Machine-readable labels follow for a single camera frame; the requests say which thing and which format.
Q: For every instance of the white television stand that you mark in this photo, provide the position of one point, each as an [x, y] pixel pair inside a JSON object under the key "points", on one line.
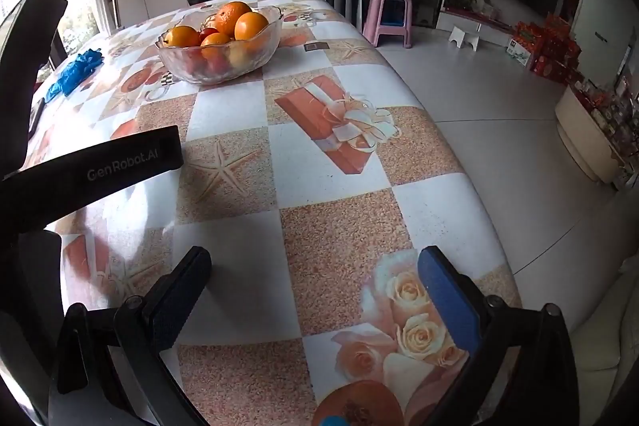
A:
{"points": [[474, 22]]}

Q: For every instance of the pink plastic stool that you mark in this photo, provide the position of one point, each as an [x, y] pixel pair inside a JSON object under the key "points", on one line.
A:
{"points": [[388, 14]]}

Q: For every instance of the small white step stool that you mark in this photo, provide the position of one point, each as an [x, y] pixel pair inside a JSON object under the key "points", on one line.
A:
{"points": [[464, 35]]}

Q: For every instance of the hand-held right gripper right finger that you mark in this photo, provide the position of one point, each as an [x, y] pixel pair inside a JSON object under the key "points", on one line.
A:
{"points": [[449, 301]]}

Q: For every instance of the round yellow fruit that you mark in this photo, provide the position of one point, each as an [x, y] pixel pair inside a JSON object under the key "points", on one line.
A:
{"points": [[239, 55]]}

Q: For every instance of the blue plastic gloves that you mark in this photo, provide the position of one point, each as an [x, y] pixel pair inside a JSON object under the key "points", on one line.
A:
{"points": [[75, 70]]}

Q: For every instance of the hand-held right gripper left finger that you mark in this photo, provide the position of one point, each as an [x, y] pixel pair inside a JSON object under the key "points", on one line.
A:
{"points": [[180, 292]]}

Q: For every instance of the clear glass bowl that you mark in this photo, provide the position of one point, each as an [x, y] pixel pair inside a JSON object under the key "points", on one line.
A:
{"points": [[259, 51]]}

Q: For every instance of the white sofa cushion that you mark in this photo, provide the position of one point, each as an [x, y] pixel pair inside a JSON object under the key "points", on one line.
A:
{"points": [[606, 346]]}

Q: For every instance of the orange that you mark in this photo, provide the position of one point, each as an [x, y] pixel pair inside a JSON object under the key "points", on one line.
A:
{"points": [[251, 25], [181, 36], [215, 41], [231, 17]]}

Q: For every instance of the round white cabinet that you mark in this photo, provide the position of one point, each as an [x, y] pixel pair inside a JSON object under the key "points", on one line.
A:
{"points": [[586, 139]]}

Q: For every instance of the printed patchwork tablecloth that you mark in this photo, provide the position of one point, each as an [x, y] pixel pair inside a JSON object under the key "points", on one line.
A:
{"points": [[309, 206]]}

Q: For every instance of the stack of red gift boxes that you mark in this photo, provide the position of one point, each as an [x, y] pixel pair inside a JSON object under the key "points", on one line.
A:
{"points": [[549, 51]]}

